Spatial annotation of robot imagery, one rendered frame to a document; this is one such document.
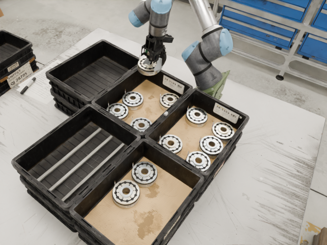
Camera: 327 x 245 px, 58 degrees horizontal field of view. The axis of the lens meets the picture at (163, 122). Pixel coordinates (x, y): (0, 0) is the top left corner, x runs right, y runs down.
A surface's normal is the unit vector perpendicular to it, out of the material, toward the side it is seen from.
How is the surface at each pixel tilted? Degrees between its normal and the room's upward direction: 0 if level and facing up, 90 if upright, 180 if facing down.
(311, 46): 90
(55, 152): 0
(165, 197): 0
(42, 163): 0
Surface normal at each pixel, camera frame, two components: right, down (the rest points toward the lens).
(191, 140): 0.09, -0.66
